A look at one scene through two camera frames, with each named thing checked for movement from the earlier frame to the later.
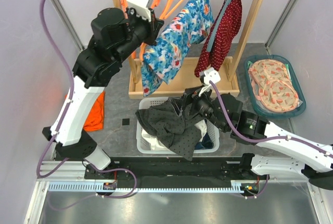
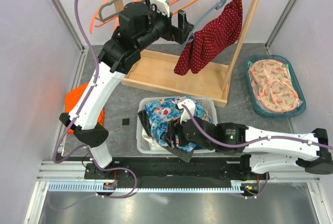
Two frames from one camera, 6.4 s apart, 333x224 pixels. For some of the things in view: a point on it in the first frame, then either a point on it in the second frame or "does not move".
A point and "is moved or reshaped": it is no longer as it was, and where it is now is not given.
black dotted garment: (173, 127) is moved or reshaped
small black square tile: (125, 121) does not move
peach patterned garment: (273, 85) does not move
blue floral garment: (195, 24) to (163, 112)
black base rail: (214, 170) does not move
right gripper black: (191, 95) to (174, 127)
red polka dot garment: (225, 37) is moved or reshaped
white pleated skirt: (201, 128) does not move
